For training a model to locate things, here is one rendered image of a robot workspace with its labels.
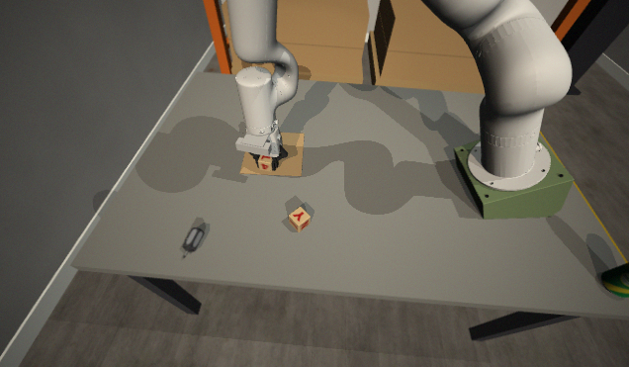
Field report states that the green drink can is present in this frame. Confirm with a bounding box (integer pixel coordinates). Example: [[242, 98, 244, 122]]
[[601, 262, 629, 298]]

